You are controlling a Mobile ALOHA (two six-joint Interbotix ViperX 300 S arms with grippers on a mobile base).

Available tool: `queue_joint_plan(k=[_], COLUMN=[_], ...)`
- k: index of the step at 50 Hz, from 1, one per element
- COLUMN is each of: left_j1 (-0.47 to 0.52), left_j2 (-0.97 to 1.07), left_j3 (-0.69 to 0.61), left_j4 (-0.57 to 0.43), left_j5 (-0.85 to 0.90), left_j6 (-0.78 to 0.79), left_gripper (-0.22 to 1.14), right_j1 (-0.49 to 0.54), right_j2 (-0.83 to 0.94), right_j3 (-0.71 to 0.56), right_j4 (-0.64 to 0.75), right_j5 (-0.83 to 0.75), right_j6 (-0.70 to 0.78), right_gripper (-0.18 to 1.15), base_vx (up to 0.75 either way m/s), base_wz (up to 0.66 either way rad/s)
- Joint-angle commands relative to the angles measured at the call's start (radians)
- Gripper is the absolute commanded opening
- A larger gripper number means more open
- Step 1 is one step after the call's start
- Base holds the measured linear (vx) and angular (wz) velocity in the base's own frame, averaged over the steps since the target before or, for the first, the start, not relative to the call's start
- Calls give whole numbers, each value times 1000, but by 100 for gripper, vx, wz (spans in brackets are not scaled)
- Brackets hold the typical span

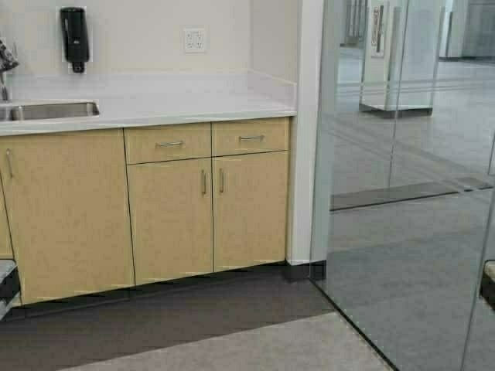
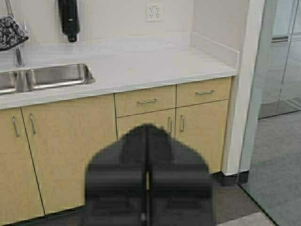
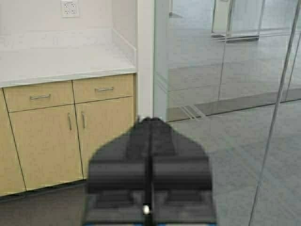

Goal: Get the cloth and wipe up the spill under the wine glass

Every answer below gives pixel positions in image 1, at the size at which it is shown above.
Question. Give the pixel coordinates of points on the black grey patterned cloth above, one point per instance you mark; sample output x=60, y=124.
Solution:
x=8, y=60

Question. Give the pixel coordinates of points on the robot base right corner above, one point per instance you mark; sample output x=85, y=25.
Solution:
x=487, y=282

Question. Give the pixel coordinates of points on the robot base left corner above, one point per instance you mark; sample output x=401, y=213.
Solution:
x=10, y=286

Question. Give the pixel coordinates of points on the light wood base cabinet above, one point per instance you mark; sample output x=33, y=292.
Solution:
x=94, y=211

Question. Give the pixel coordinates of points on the stainless steel double sink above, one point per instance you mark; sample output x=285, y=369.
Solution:
x=27, y=112

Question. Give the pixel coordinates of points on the chrome pull-down kitchen faucet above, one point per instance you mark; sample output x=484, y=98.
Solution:
x=4, y=89

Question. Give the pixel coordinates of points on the right door steel handle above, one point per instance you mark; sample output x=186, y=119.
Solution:
x=221, y=180

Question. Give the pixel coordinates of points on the door steel handle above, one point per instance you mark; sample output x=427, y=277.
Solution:
x=204, y=182
x=221, y=180

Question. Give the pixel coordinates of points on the left door steel handle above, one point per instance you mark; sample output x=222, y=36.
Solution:
x=204, y=182

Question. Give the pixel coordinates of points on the right drawer steel handle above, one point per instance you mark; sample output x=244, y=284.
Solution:
x=251, y=138

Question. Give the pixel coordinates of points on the drawer steel handle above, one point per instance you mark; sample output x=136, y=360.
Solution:
x=251, y=138
x=169, y=144

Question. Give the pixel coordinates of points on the left drawer steel handle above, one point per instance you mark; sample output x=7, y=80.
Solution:
x=169, y=144

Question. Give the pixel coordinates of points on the glass partition wall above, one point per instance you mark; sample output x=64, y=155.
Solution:
x=404, y=194

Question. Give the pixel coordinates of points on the white wall power outlet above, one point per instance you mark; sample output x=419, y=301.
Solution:
x=194, y=40

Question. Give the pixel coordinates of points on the black wall soap dispenser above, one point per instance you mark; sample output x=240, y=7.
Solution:
x=75, y=37

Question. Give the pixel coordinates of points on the sink cabinet steel handle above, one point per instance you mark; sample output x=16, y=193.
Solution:
x=8, y=154

